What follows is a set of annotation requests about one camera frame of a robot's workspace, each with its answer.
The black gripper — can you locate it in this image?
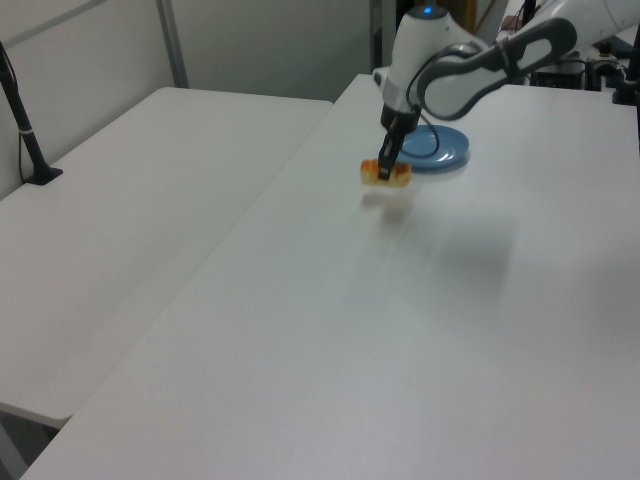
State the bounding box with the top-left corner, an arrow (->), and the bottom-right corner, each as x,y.
377,101 -> 419,182

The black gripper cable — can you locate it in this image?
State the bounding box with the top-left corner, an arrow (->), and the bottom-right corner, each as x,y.
405,42 -> 481,162

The orange glazed bread piece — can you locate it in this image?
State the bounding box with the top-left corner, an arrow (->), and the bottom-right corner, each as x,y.
360,158 -> 413,191

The black electronics box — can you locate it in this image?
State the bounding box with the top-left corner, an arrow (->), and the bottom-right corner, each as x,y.
530,59 -> 587,91

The black clamped pole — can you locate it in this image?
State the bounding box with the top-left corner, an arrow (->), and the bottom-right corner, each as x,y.
610,34 -> 640,107

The grey metal clamp bracket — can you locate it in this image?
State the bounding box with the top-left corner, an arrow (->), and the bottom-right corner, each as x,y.
585,42 -> 626,92

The thin black stand cable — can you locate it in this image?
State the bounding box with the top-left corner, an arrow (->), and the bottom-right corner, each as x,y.
4,49 -> 31,184

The black camera stand pole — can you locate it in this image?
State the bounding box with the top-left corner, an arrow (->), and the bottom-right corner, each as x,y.
0,40 -> 64,188

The blue round plate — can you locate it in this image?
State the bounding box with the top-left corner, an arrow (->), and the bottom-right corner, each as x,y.
396,124 -> 472,173

